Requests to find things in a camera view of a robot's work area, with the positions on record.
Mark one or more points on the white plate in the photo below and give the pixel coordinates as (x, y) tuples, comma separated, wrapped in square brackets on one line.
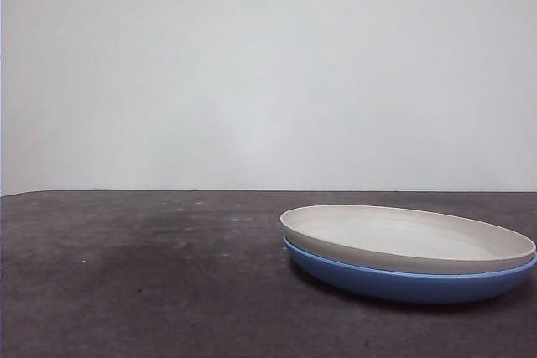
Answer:
[(398, 236)]

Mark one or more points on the blue plate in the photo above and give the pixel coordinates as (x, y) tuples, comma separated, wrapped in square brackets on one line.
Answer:
[(398, 288)]

